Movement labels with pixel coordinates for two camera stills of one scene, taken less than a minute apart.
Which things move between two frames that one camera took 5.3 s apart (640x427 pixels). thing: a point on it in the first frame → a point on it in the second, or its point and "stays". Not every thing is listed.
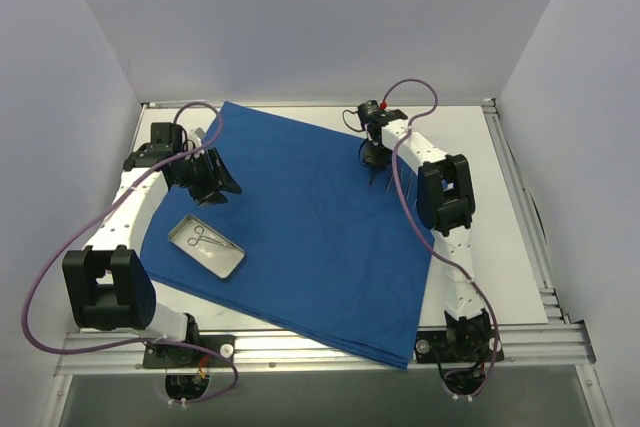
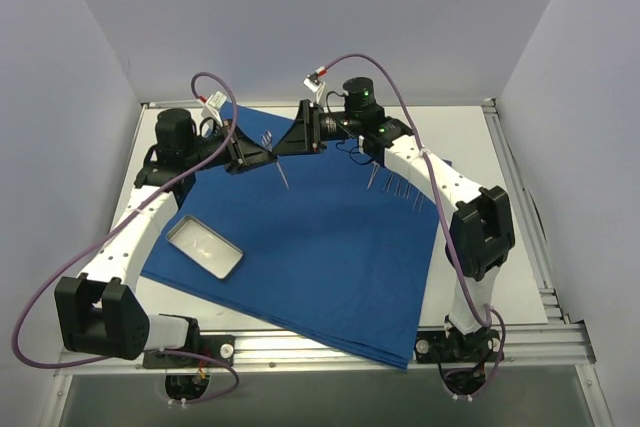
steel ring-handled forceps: [198, 230] → [266, 140]
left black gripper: [210, 176] → [235, 148]
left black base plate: [167, 356] stays
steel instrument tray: [206, 246] stays
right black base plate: [457, 347] stays
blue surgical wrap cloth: [319, 244] stays
